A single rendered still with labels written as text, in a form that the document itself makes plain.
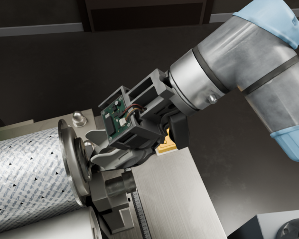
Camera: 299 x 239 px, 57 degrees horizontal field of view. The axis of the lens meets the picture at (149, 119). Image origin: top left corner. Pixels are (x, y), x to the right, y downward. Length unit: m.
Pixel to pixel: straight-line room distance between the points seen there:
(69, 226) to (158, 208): 0.38
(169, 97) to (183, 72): 0.04
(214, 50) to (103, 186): 0.30
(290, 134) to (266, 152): 1.67
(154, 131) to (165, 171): 0.46
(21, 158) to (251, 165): 1.65
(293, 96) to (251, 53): 0.06
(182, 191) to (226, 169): 1.07
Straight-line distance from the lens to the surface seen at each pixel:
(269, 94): 0.34
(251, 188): 1.88
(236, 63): 0.34
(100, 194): 0.50
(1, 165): 0.45
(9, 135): 0.83
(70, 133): 0.45
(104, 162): 0.45
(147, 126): 0.38
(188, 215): 0.80
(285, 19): 0.34
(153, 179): 0.83
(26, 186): 0.44
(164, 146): 0.84
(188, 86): 0.35
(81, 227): 0.46
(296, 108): 0.34
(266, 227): 0.85
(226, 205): 1.80
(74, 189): 0.42
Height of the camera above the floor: 1.68
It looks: 58 degrees down
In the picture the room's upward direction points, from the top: straight up
